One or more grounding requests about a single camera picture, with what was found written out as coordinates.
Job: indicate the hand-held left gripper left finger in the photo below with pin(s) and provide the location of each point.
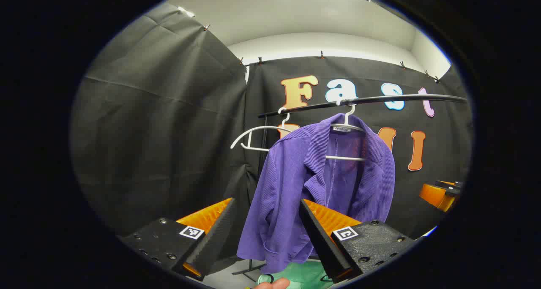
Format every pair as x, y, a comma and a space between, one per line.
215, 242

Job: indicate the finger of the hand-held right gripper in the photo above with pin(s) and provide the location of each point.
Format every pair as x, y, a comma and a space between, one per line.
435, 196

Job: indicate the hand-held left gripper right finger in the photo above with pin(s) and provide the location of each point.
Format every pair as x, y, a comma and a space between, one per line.
323, 242

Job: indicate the green mesh laundry hamper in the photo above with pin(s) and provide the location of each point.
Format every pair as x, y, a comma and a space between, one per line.
304, 274

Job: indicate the white clothes hanger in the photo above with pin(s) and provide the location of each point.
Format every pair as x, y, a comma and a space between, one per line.
270, 127
344, 158

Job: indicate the black backdrop cloth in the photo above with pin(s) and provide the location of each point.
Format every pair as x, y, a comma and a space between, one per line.
410, 200
160, 132

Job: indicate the black garment rack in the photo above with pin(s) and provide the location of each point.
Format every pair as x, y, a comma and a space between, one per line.
380, 99

